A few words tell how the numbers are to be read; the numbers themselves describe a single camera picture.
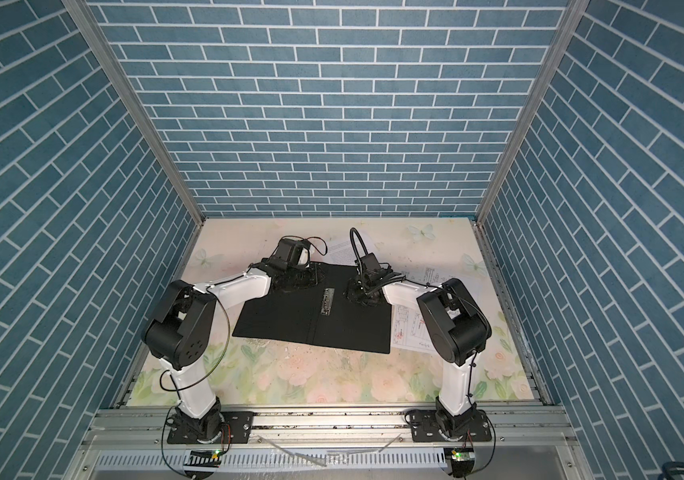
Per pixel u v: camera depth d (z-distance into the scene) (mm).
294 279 820
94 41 737
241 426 736
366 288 752
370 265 787
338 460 705
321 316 937
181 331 495
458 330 502
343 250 1118
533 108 871
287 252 755
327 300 969
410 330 911
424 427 737
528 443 734
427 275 1050
